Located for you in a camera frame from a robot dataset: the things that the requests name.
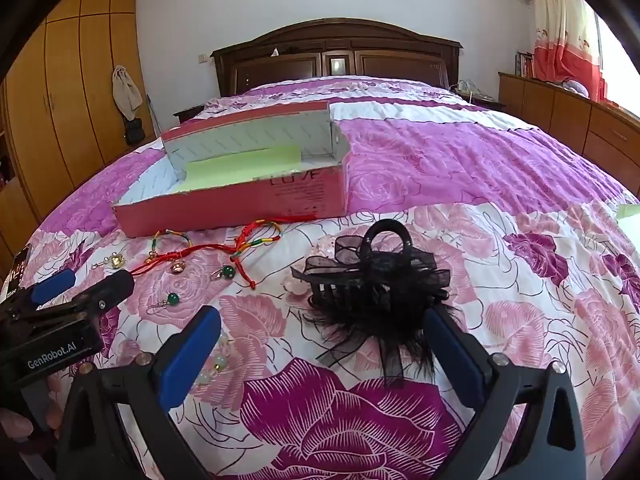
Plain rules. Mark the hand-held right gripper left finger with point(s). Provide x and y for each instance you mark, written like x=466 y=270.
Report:
x=190 y=355

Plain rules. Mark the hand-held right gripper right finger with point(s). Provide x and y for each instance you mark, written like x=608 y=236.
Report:
x=452 y=355

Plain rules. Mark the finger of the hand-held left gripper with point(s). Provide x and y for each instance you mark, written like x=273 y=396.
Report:
x=112 y=285
x=52 y=284

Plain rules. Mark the green bead earring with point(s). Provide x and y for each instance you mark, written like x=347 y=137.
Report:
x=172 y=299
x=228 y=271

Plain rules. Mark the black feather hair claw clip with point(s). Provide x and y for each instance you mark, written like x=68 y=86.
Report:
x=375 y=280

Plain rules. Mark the pink cardboard box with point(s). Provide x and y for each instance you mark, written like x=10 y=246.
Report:
x=240 y=205

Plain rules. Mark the person's left hand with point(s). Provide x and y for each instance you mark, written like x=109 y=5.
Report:
x=59 y=400

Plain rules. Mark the clear crystal earring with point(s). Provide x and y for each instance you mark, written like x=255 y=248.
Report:
x=219 y=362

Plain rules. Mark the black hanging bag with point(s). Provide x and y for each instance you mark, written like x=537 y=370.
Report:
x=134 y=132

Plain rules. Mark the light green paper sheet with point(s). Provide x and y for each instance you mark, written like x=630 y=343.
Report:
x=240 y=167

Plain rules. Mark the orange wooden wardrobe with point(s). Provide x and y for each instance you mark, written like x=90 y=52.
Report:
x=60 y=110

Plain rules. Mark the dark wooden nightstand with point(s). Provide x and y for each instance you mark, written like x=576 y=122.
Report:
x=189 y=112

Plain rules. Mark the cream cloth bag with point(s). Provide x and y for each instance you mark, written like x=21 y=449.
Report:
x=126 y=92

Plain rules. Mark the pink floral bedspread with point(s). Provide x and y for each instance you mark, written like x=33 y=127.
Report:
x=425 y=160

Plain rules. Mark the wooden sideboard cabinet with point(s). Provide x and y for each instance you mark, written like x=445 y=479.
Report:
x=565 y=110

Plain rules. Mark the dark wooden headboard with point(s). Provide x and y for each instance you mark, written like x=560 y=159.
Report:
x=300 y=55

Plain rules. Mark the row of books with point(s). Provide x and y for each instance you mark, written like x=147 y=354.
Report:
x=524 y=64

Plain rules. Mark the window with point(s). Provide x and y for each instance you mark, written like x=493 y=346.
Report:
x=617 y=65

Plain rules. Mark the red and cream curtain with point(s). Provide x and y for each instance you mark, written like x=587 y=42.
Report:
x=565 y=35

